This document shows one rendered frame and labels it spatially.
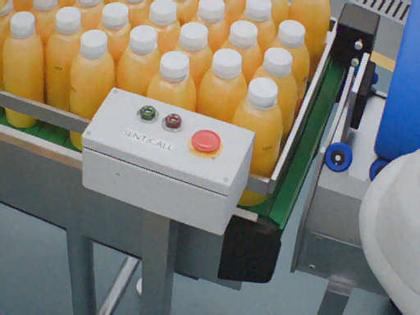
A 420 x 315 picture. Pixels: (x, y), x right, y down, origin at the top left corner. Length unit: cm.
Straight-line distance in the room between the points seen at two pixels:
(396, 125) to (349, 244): 28
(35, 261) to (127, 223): 98
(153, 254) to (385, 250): 48
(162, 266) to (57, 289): 102
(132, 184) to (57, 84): 28
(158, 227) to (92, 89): 22
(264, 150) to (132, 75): 21
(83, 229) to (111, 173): 33
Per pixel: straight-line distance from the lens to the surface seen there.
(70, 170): 147
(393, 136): 132
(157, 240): 136
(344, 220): 148
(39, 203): 158
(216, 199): 121
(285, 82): 136
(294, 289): 246
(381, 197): 103
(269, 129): 131
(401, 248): 98
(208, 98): 135
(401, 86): 128
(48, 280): 242
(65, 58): 142
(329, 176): 145
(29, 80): 145
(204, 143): 121
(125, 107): 126
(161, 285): 145
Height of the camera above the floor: 198
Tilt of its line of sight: 47 degrees down
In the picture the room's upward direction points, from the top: 7 degrees clockwise
